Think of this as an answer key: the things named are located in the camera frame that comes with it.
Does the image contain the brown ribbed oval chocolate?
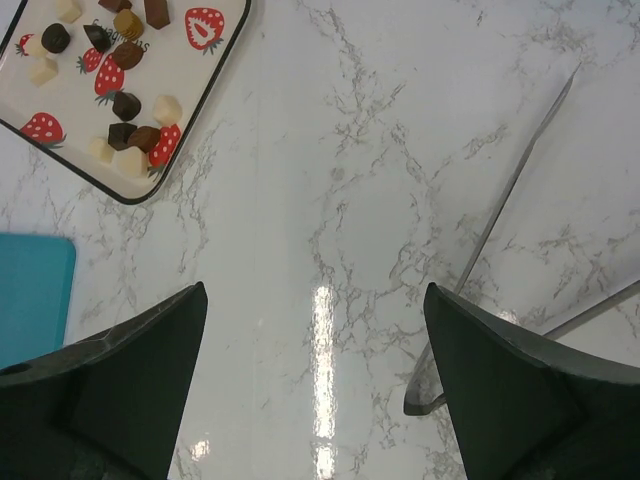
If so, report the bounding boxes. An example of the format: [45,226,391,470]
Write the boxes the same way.
[112,41,144,70]

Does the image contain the caramel round chocolate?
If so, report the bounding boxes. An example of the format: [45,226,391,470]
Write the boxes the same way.
[113,9,144,41]

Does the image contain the strawberry print tray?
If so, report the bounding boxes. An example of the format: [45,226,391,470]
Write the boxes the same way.
[1,1,251,205]

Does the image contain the white oval chocolate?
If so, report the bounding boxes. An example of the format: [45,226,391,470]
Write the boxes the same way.
[153,95,183,127]

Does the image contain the brown rectangular chocolate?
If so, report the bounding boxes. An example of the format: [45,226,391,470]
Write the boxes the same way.
[144,0,170,30]

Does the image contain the metal serving tongs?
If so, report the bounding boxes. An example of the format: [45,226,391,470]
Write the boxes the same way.
[403,62,639,417]

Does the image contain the teal box lid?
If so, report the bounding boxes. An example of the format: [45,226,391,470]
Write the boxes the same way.
[1,233,76,368]

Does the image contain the dark round chocolate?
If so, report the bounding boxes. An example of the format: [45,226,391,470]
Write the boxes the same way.
[41,23,71,54]

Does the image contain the white square chocolate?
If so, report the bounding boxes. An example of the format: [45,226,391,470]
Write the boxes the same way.
[88,137,115,165]

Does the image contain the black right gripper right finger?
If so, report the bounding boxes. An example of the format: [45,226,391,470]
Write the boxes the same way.
[424,283,639,479]

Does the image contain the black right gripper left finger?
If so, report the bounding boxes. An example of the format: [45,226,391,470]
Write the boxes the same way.
[1,282,208,479]

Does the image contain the dark square chocolate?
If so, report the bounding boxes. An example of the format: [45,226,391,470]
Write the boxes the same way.
[107,122,137,151]

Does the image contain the dark heart chocolate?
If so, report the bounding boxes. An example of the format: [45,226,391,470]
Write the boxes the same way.
[112,91,141,122]

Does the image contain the white shell chocolate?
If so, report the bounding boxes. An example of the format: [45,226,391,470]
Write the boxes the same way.
[24,35,48,58]

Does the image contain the white rectangular chocolate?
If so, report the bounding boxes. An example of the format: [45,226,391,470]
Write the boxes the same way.
[29,57,58,87]

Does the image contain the white round chocolate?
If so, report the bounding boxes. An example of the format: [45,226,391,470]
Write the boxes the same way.
[113,147,149,179]

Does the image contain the dark teardrop chocolate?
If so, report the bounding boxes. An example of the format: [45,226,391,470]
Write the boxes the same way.
[83,24,111,53]

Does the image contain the white cube chocolate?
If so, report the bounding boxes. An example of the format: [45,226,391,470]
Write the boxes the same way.
[55,0,82,24]

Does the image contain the brown bar chocolate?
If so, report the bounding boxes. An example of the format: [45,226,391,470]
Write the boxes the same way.
[98,0,132,13]

